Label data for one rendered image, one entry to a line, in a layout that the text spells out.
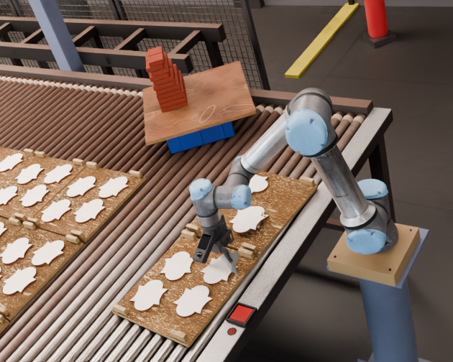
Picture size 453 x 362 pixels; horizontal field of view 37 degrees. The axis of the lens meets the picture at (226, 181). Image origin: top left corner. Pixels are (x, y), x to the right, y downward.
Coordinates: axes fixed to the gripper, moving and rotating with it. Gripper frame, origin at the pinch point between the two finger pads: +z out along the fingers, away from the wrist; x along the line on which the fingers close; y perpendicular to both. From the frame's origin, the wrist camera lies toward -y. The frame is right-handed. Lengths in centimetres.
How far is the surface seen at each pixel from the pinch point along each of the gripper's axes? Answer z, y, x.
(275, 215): -1.3, 31.0, -3.3
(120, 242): 2.9, -1.5, 49.6
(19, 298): 4, -41, 65
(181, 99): -18, 71, 71
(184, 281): 1.4, -9.3, 9.0
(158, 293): 1.1, -17.8, 13.8
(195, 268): 0.9, -2.4, 9.2
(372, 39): 68, 314, 105
